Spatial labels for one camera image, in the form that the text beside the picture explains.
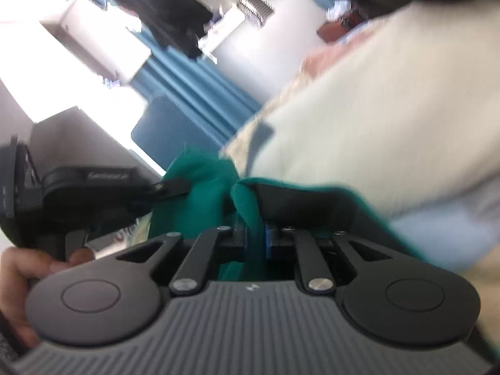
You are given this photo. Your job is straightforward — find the cream blanket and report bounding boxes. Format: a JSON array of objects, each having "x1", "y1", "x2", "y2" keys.
[{"x1": 219, "y1": 0, "x2": 500, "y2": 221}]

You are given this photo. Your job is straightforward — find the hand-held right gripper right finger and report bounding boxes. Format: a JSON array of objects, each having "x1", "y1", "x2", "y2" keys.
[{"x1": 266, "y1": 222, "x2": 394, "y2": 294}]

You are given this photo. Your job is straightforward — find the grey white wardrobe cabinet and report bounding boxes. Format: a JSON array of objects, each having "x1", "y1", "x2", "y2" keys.
[{"x1": 0, "y1": 0, "x2": 165, "y2": 178}]

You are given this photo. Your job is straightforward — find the blue curtain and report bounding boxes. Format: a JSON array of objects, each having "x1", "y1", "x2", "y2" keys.
[{"x1": 129, "y1": 31, "x2": 263, "y2": 150}]

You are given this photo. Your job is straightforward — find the red suitcase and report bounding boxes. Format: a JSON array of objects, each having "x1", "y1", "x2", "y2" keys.
[{"x1": 316, "y1": 10, "x2": 368, "y2": 44}]

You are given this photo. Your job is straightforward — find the person's left hand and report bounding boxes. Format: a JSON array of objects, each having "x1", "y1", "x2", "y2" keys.
[{"x1": 0, "y1": 247, "x2": 95, "y2": 349}]

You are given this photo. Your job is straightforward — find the white plastic bag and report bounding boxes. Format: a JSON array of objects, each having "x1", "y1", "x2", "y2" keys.
[{"x1": 326, "y1": 0, "x2": 353, "y2": 21}]

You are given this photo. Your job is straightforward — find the pastel patchwork quilt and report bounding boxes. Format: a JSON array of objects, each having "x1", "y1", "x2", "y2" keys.
[{"x1": 269, "y1": 17, "x2": 500, "y2": 344}]

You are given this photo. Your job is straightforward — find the striped hanging garment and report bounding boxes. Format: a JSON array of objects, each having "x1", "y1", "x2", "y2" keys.
[{"x1": 235, "y1": 0, "x2": 275, "y2": 29}]

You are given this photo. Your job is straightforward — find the blue covered chair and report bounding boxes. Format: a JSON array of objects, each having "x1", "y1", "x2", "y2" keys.
[{"x1": 131, "y1": 96, "x2": 232, "y2": 169}]

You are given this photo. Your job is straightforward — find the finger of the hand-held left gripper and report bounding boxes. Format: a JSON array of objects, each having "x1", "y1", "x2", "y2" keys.
[{"x1": 150, "y1": 177, "x2": 192, "y2": 202}]

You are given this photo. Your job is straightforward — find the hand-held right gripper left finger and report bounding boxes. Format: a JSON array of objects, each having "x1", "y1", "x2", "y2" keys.
[{"x1": 116, "y1": 222, "x2": 249, "y2": 297}]

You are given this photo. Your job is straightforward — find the green fleece sweater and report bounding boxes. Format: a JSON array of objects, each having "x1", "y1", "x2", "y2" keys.
[{"x1": 149, "y1": 146, "x2": 427, "y2": 283}]

